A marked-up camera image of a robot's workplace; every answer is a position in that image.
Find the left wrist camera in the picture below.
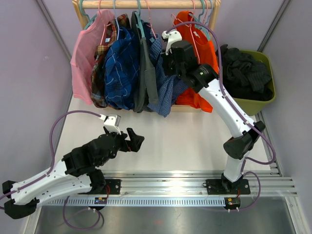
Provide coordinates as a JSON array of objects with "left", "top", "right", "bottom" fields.
[{"left": 99, "top": 114, "right": 121, "bottom": 135}]

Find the blue plaid shirt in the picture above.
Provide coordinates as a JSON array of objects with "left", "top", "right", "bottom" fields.
[{"left": 104, "top": 27, "right": 140, "bottom": 110}]

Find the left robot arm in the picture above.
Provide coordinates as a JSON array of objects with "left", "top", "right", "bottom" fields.
[{"left": 2, "top": 128, "right": 145, "bottom": 219}]

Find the brown yellow plaid shirt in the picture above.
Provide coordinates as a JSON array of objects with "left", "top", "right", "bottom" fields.
[{"left": 91, "top": 14, "right": 130, "bottom": 108}]

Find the orange t-shirt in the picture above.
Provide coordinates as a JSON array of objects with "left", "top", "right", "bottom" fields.
[{"left": 175, "top": 24, "right": 219, "bottom": 113}]

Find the pink hanger of brown shirt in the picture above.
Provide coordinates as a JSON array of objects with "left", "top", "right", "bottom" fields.
[{"left": 98, "top": 0, "right": 114, "bottom": 45}]

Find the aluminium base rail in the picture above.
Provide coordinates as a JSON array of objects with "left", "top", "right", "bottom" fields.
[{"left": 45, "top": 165, "right": 297, "bottom": 208}]

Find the blue hanger of plaid shirt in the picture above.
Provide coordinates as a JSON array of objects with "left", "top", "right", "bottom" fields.
[{"left": 113, "top": 0, "right": 120, "bottom": 40}]

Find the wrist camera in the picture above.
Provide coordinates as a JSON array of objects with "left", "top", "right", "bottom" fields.
[
  {"left": 161, "top": 30, "right": 182, "bottom": 55},
  {"left": 99, "top": 114, "right": 121, "bottom": 135}
]

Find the wooden clothes rack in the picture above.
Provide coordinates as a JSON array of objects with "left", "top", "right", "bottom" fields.
[{"left": 72, "top": 0, "right": 222, "bottom": 114}]

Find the teal hanger of grey shirt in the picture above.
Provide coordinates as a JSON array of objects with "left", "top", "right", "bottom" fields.
[{"left": 135, "top": 0, "right": 145, "bottom": 39}]

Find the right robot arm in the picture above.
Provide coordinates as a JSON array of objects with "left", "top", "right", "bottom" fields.
[{"left": 162, "top": 40, "right": 265, "bottom": 194}]

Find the teal hanger of orange shirt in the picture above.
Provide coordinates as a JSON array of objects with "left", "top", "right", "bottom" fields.
[{"left": 187, "top": 0, "right": 211, "bottom": 41}]

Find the pink hanger of check shirt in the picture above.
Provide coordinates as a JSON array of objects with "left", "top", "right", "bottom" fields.
[{"left": 145, "top": 0, "right": 157, "bottom": 39}]

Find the pink t-shirt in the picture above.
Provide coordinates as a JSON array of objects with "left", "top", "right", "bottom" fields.
[{"left": 70, "top": 13, "right": 103, "bottom": 105}]

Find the grey t-shirt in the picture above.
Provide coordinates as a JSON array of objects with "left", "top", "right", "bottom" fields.
[{"left": 131, "top": 11, "right": 158, "bottom": 113}]

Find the blue small-check shirt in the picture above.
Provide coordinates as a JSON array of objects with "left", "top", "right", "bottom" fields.
[{"left": 143, "top": 22, "right": 188, "bottom": 117}]

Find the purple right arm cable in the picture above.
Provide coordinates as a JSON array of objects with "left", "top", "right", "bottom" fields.
[{"left": 165, "top": 21, "right": 276, "bottom": 212}]

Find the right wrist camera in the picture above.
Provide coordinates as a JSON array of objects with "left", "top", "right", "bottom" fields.
[{"left": 161, "top": 30, "right": 182, "bottom": 55}]

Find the black garment in bin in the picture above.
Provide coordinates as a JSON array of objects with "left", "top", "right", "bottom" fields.
[{"left": 225, "top": 84, "right": 273, "bottom": 101}]

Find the green plastic bin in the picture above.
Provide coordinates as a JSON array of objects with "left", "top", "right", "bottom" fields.
[{"left": 234, "top": 50, "right": 276, "bottom": 116}]

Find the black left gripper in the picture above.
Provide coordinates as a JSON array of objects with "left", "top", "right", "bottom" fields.
[{"left": 98, "top": 128, "right": 144, "bottom": 166}]

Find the teal hanger of pink shirt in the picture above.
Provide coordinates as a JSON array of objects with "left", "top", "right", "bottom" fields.
[{"left": 78, "top": 0, "right": 97, "bottom": 30}]

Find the dark pinstriped shirt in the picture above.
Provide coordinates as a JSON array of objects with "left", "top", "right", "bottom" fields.
[{"left": 220, "top": 44, "right": 272, "bottom": 94}]

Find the pink wire hanger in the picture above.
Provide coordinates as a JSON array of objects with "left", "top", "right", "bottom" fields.
[{"left": 170, "top": 0, "right": 203, "bottom": 63}]

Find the blue spare hanger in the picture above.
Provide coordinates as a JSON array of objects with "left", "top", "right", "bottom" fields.
[{"left": 206, "top": 0, "right": 214, "bottom": 25}]

